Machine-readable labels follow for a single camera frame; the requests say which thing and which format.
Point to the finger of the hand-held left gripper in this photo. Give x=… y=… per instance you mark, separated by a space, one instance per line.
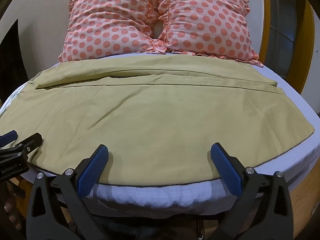
x=8 y=137
x=30 y=142

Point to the yellow framed window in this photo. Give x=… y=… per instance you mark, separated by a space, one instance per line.
x=287 y=30

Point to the olive green bed sheet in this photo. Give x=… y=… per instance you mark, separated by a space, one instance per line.
x=140 y=115

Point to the pink polka dot pillow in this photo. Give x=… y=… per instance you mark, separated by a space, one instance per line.
x=207 y=20
x=107 y=22

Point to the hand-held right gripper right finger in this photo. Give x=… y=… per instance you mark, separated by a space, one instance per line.
x=225 y=167

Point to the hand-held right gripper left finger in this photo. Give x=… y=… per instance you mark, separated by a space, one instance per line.
x=92 y=170

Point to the white bed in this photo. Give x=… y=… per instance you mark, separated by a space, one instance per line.
x=175 y=195

